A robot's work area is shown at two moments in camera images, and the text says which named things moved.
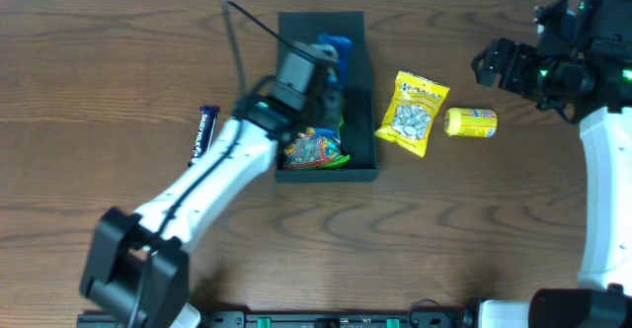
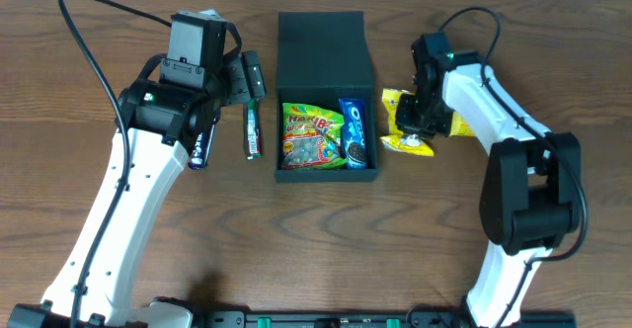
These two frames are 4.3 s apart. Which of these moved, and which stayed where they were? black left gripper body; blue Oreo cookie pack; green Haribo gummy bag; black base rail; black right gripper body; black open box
Moved: black right gripper body; black left gripper body; blue Oreo cookie pack
Stayed: green Haribo gummy bag; black base rail; black open box
